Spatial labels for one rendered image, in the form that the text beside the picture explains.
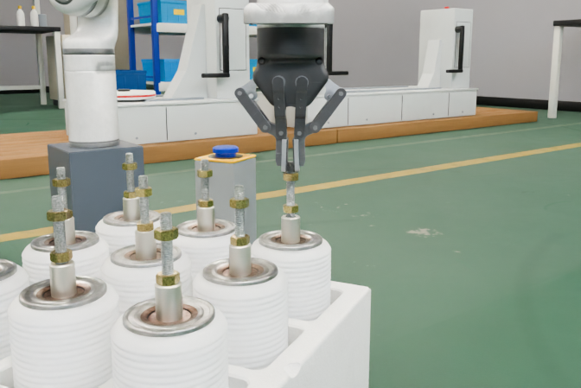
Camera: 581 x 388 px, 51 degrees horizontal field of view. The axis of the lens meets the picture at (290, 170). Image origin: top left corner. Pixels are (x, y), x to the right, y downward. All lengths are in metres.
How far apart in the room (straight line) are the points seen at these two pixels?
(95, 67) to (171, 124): 1.75
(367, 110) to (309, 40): 2.98
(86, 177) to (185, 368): 0.71
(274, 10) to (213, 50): 2.48
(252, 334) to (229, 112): 2.50
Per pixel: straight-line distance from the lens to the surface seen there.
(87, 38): 1.18
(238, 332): 0.59
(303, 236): 0.73
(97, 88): 1.17
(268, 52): 0.66
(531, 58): 6.25
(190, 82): 3.12
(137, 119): 2.83
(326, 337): 0.65
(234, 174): 0.90
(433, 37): 4.40
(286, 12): 0.61
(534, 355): 1.07
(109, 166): 1.17
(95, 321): 0.57
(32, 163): 2.62
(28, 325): 0.57
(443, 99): 4.14
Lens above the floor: 0.46
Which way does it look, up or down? 10 degrees down
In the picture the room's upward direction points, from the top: straight up
